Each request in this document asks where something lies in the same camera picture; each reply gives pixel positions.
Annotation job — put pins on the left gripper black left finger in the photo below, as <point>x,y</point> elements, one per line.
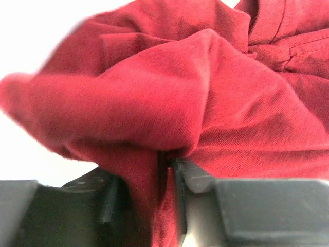
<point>92,210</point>

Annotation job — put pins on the dark red t shirt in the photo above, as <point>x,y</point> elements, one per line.
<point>242,92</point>

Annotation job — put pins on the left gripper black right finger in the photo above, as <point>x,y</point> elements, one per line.
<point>248,212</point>

